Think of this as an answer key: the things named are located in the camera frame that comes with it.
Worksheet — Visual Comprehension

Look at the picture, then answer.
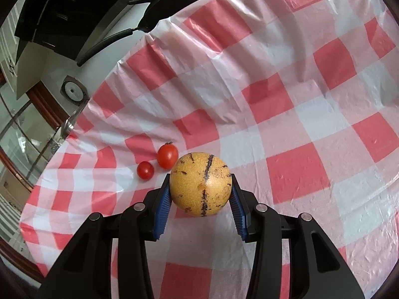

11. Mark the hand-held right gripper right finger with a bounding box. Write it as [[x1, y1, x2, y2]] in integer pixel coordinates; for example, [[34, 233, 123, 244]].
[[230, 176, 364, 299]]

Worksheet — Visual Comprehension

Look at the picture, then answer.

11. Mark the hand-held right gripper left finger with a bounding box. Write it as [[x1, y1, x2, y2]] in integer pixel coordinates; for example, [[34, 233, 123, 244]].
[[37, 176, 172, 299]]

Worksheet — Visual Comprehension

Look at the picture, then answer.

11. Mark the red cherry tomato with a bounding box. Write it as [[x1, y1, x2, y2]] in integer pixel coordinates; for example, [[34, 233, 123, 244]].
[[136, 161, 155, 180], [157, 142, 179, 170]]

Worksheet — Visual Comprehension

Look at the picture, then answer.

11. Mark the yellow striped pepino melon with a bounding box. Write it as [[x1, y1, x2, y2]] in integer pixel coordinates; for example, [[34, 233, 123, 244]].
[[170, 151, 232, 218]]

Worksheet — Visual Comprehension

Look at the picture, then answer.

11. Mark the red white checkered tablecloth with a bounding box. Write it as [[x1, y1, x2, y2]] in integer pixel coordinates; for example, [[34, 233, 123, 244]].
[[19, 0, 399, 299]]

